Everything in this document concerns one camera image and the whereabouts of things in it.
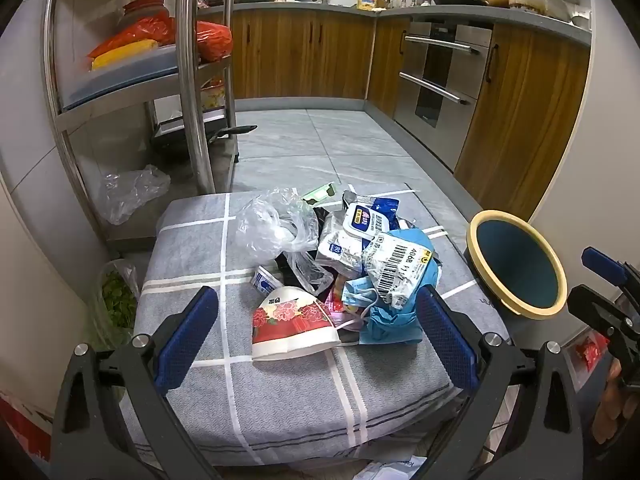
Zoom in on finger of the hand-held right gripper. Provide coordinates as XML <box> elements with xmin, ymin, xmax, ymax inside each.
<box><xmin>566</xmin><ymin>284</ymin><xmax>640</xmax><ymax>361</ymax></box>
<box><xmin>581</xmin><ymin>246</ymin><xmax>640</xmax><ymax>311</ymax></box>

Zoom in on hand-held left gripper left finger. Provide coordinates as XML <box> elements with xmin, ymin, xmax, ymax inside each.
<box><xmin>50</xmin><ymin>286</ymin><xmax>226</xmax><ymax>480</ymax></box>

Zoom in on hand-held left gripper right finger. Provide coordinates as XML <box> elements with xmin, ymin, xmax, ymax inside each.
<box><xmin>415</xmin><ymin>284</ymin><xmax>586</xmax><ymax>480</ymax></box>

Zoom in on blue face mask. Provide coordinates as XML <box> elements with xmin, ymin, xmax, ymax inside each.
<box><xmin>360</xmin><ymin>227</ymin><xmax>443</xmax><ymax>346</ymax></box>
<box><xmin>340</xmin><ymin>280</ymin><xmax>381</xmax><ymax>321</ymax></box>

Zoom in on blue bin with yellow rim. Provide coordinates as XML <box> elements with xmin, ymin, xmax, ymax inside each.
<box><xmin>465</xmin><ymin>209</ymin><xmax>568</xmax><ymax>322</ymax></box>

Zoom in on white shipping bag barcode label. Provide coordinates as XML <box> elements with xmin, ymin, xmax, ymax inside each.
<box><xmin>360</xmin><ymin>230</ymin><xmax>441</xmax><ymax>311</ymax></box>

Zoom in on small white yoghurt cup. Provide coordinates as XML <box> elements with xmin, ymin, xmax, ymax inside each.
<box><xmin>250</xmin><ymin>266</ymin><xmax>280</xmax><ymax>295</ymax></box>

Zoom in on red floral paper cup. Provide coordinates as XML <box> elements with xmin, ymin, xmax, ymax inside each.
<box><xmin>251</xmin><ymin>286</ymin><xmax>342</xmax><ymax>362</ymax></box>

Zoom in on purple pink packet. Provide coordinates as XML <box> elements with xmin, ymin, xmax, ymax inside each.
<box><xmin>325</xmin><ymin>290</ymin><xmax>371</xmax><ymax>333</ymax></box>

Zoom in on black plastic bag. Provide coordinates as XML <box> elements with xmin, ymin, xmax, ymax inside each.
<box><xmin>274</xmin><ymin>205</ymin><xmax>336</xmax><ymax>296</ymax></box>

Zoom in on white wet wipes packet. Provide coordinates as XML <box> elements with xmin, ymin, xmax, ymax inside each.
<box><xmin>317</xmin><ymin>202</ymin><xmax>391</xmax><ymax>276</ymax></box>

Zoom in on clear plastic bag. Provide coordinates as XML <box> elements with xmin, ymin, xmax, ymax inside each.
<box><xmin>97</xmin><ymin>164</ymin><xmax>172</xmax><ymax>226</ymax></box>
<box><xmin>235</xmin><ymin>187</ymin><xmax>333</xmax><ymax>296</ymax></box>

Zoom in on dark blue snack packet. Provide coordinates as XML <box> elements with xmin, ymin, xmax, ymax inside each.
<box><xmin>342</xmin><ymin>190</ymin><xmax>402</xmax><ymax>233</ymax></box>

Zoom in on green packet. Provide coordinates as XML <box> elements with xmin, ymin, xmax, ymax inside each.
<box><xmin>302</xmin><ymin>183</ymin><xmax>337</xmax><ymax>206</ymax></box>

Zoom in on person's right hand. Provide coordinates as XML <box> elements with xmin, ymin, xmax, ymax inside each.
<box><xmin>591</xmin><ymin>360</ymin><xmax>628</xmax><ymax>445</ymax></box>

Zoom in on red packet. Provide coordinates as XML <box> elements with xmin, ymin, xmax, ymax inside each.
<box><xmin>575</xmin><ymin>332</ymin><xmax>611</xmax><ymax>373</ymax></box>

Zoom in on bag of green vegetables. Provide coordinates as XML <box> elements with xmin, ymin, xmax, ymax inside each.
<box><xmin>92</xmin><ymin>259</ymin><xmax>141</xmax><ymax>351</ymax></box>

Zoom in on grey checked blanket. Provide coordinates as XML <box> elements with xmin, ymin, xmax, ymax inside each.
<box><xmin>117</xmin><ymin>191</ymin><xmax>511</xmax><ymax>468</ymax></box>

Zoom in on white printed paper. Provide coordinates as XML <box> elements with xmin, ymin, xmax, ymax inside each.
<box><xmin>350</xmin><ymin>452</ymin><xmax>431</xmax><ymax>480</ymax></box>

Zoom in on crumpled clear plastic bag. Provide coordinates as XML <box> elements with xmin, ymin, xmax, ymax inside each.
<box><xmin>97</xmin><ymin>164</ymin><xmax>172</xmax><ymax>226</ymax></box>

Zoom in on red cardboard box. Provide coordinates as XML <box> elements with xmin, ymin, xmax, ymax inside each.
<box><xmin>0</xmin><ymin>392</ymin><xmax>53</xmax><ymax>476</ymax></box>

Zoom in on black frying pan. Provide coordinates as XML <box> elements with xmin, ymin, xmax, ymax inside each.
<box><xmin>150</xmin><ymin>124</ymin><xmax>258</xmax><ymax>161</ymax></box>

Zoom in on steel built-in oven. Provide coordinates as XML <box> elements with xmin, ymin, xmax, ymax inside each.
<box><xmin>392</xmin><ymin>22</ymin><xmax>493</xmax><ymax>171</ymax></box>

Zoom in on plastic jar of snacks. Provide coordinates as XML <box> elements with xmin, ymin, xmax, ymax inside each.
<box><xmin>200</xmin><ymin>77</ymin><xmax>227</xmax><ymax>111</ymax></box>

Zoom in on blue tray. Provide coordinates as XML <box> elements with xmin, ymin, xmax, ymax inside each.
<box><xmin>62</xmin><ymin>45</ymin><xmax>201</xmax><ymax>108</ymax></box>

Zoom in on large white bowl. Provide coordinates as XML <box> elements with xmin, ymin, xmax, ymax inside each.
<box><xmin>505</xmin><ymin>0</ymin><xmax>571</xmax><ymax>21</ymax></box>

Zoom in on metal shelf rack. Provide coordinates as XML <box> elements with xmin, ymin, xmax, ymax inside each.
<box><xmin>42</xmin><ymin>0</ymin><xmax>241</xmax><ymax>256</ymax></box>

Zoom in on yellow packet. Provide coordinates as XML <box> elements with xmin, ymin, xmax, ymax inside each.
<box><xmin>91</xmin><ymin>39</ymin><xmax>161</xmax><ymax>71</ymax></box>

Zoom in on red plastic bag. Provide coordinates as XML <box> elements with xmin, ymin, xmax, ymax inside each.
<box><xmin>195</xmin><ymin>20</ymin><xmax>234</xmax><ymax>63</ymax></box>
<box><xmin>87</xmin><ymin>15</ymin><xmax>176</xmax><ymax>58</ymax></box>

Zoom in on wooden kitchen cabinets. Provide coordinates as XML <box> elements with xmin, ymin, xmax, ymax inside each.
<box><xmin>230</xmin><ymin>7</ymin><xmax>591</xmax><ymax>221</ymax></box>

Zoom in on jar with red lid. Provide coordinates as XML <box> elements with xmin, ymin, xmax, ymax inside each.
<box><xmin>120</xmin><ymin>0</ymin><xmax>168</xmax><ymax>26</ymax></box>

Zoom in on grey kitchen countertop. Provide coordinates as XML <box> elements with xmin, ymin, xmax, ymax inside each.
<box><xmin>197</xmin><ymin>0</ymin><xmax>593</xmax><ymax>48</ymax></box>

